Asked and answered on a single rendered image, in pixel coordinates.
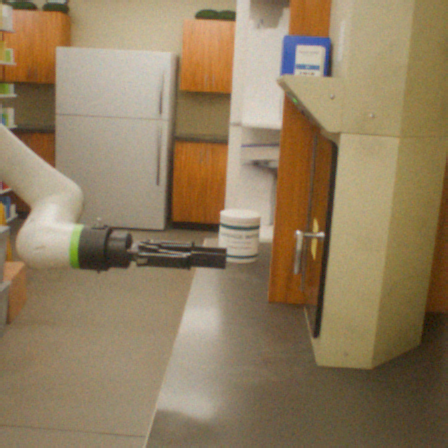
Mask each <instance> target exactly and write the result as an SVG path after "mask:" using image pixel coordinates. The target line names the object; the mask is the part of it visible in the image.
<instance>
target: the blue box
mask: <svg viewBox="0 0 448 448"><path fill-rule="evenodd" d="M330 44H331V39H330V38H320V37H309V36H300V35H288V34H285V35H284V36H283V40H282V52H281V64H280V76H281V75H295V63H296V51H297V46H318V47H323V48H324V49H325V57H324V66H323V72H324V77H327V74H328V64H329V53H330Z"/></svg>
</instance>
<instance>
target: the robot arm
mask: <svg viewBox="0 0 448 448"><path fill-rule="evenodd" d="M0 180H1V181H2V182H4V183H6V184H7V185H8V187H9V188H11V189H12V190H13V191H14V192H15V193H16V194H17V195H18V196H19V197H20V198H21V199H23V200H24V201H25V202H26V203H27V204H28V205H29V206H30V207H31V208H32V211H31V213H30V215H29V217H27V219H26V221H25V223H24V224H23V226H22V227H21V229H20V232H19V234H18V235H17V239H16V249H17V253H18V254H19V256H20V258H21V261H22V262H23V263H24V264H26V265H27V266H28V267H30V268H32V269H35V270H39V271H48V270H53V269H82V270H94V271H97V274H100V272H101V271H108V270H109V269H110V267H111V268H123V269H127V268H129V267H130V262H136V266H138V267H143V266H151V267H166V268H180V269H186V268H187V270H191V266H195V267H207V268H220V269H226V262H227V247H214V246H201V245H195V242H194V241H192V243H191V242H181V241H170V240H158V239H147V240H141V241H136V242H134V241H133V240H132V235H131V234H130V233H128V232H115V231H114V232H113V230H112V229H111V227H108V225H103V224H102V218H97V224H94V225H81V224H77V222H78V220H79V218H80V216H81V215H82V213H83V211H84V207H85V198H84V194H83V193H82V191H81V189H80V188H79V187H78V185H77V184H76V183H75V182H73V181H72V180H70V179H69V178H67V177H66V176H63V175H62V174H61V173H59V172H58V171H57V170H55V169H54V168H52V167H51V166H50V165H49V164H48V163H47V162H45V161H44V160H42V159H40V158H39V157H38V156H37V154H35V153H34V152H33V151H32V150H31V149H29V148H28V147H27V146H26V145H25V144H23V143H22V142H21V141H20V140H19V139H18V138H17V137H15V136H14V135H13V134H12V132H11V131H9V130H8V129H7V128H5V127H4V126H3V125H2V124H1V123H0Z"/></svg>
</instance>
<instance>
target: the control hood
mask: <svg viewBox="0 0 448 448"><path fill-rule="evenodd" d="M276 83H277V85H278V86H279V87H280V88H281V89H282V90H283V91H284V92H290V93H291V94H292V95H293V96H294V98H295V99H296V100H297V101H298V102H299V104H300V105H301V106H302V107H303V108H304V109H305V110H306V111H307V112H308V113H309V114H310V116H311V117H312V118H313V119H314V121H315V123H316V124H317V125H315V124H314V123H312V122H310V123H312V124H314V125H315V126H317V127H319V128H321V129H323V130H327V131H329V132H341V126H342V116H343V107H344V98H345V94H344V88H345V80H344V78H329V77H313V76H298V75H281V76H279V77H277V79H276Z"/></svg>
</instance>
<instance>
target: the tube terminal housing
mask: <svg viewBox="0 0 448 448"><path fill-rule="evenodd" d="M345 18H346V25H345V34H344V43H343V53H342V61H339V62H338V58H337V55H338V46H339V37H340V27H341V21H343V20H344V19H345ZM330 19H331V20H330V30H329V38H330V39H331V44H330V53H329V64H328V74H327V77H329V78H344V80H345V88H344V94H345V98H344V107H343V116H342V126H341V132H329V131H327V130H323V129H320V133H321V134H323V135H324V136H326V137H328V138H329V139H331V140H332V141H334V142H336V146H337V147H338V154H337V155H338V164H337V173H336V183H335V192H334V202H333V212H332V221H331V224H332V227H331V237H330V246H329V256H328V260H327V268H326V278H325V287H324V297H323V306H322V316H321V325H320V334H319V336H317V339H313V337H312V333H311V329H310V325H309V321H308V317H307V313H306V309H305V306H304V313H305V317H306V321H307V325H308V328H309V332H310V336H311V340H312V347H313V351H314V355H315V358H316V362H317V366H326V367H340V368H351V367H353V368H366V369H372V368H374V367H375V366H377V365H379V364H381V363H383V362H385V361H388V360H391V359H393V358H395V357H397V356H399V355H401V354H403V353H405V352H407V351H409V350H411V349H413V348H415V347H417V346H419V344H420V338H421V331H422V324H423V318H424V311H425V305H426V298H427V291H428V285H429V278H430V271H431V265H432V258H433V252H434V245H435V238H436V232H437V225H438V218H439V212H440V205H441V192H442V185H443V178H444V171H445V165H446V158H447V151H448V0H332V1H331V10H330Z"/></svg>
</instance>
